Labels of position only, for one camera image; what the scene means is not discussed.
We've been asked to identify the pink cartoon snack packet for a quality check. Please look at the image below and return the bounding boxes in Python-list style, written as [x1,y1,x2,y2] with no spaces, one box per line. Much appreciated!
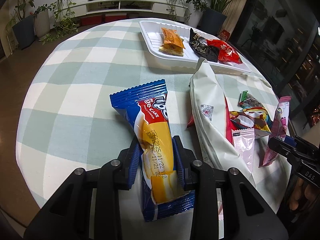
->
[260,96,291,167]

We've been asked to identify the colourful cartoon snack bag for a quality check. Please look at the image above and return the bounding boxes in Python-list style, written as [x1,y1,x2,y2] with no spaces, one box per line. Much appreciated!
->
[229,107,271,138]

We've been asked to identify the light pink snack packet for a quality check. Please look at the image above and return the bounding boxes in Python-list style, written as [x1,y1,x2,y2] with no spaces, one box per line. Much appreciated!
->
[232,128,255,173]

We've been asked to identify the green clear raisin packet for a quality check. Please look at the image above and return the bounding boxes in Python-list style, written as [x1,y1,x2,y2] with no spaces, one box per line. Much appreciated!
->
[239,90,263,109]

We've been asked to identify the blue roll cake packet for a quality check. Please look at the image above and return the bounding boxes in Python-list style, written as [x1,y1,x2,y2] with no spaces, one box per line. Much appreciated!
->
[110,80,194,222]

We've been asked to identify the white pouch snack bag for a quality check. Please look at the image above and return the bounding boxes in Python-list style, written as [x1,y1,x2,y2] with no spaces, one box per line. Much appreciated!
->
[189,58,255,185]

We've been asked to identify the red snack packet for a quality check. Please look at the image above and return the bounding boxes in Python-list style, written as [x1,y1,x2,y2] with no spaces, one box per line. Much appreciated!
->
[207,40,242,64]

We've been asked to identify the black snack packet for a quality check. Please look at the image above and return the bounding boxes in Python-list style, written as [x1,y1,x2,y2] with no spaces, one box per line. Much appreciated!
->
[189,28,219,62]

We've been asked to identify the orange wafer snack packet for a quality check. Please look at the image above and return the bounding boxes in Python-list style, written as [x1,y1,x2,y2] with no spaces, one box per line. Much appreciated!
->
[159,28,185,56]

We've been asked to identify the person's right hand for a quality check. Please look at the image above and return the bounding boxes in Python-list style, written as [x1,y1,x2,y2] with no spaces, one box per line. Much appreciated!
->
[289,178,319,211]

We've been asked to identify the green checked tablecloth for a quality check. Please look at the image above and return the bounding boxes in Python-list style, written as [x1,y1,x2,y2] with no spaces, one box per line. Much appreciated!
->
[15,17,292,214]

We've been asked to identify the white plastic tray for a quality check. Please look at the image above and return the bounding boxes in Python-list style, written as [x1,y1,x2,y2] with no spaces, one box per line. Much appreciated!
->
[139,18,251,75]

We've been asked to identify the red box on floor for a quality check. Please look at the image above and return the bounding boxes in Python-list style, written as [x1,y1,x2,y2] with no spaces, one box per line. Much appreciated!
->
[218,29,230,42]

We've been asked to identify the tall plant dark pot right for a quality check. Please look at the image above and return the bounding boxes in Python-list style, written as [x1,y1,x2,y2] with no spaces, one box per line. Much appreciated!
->
[201,0,232,35]

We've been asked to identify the tall plant dark pot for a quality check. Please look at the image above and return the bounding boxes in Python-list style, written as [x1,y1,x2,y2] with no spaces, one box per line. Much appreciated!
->
[201,0,232,35]
[8,0,35,50]

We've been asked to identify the plant in white pot right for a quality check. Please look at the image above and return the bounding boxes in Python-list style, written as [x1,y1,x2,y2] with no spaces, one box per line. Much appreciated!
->
[186,0,207,28]

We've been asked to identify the red storage box right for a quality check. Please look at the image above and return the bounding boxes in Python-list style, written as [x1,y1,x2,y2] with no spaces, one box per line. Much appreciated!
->
[104,12,127,23]

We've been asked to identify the red storage box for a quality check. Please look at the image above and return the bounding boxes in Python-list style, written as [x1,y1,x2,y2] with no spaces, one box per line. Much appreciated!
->
[80,15,103,26]
[104,12,127,23]

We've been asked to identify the white tv cabinet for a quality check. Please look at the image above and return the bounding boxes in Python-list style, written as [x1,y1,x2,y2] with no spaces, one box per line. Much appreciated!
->
[70,0,187,17]

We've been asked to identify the red storage box left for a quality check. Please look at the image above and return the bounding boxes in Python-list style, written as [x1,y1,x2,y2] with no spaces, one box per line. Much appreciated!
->
[80,15,103,26]

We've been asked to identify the trailing vine plant right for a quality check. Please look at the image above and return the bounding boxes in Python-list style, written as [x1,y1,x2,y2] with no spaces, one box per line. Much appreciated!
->
[167,0,191,25]

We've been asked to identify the trailing vine plant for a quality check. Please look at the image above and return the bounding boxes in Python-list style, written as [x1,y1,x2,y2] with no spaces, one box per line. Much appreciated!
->
[40,0,77,44]
[167,0,191,25]

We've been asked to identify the trailing vine plant left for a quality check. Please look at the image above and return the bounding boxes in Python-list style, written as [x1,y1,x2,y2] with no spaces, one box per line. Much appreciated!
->
[40,0,77,44]

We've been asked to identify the plant in white ribbed pot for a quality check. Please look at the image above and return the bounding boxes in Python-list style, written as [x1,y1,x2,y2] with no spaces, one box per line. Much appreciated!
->
[34,4,50,39]

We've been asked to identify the tall plant dark pot left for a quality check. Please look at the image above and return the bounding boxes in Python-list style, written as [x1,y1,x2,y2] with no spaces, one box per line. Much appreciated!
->
[8,0,35,50]

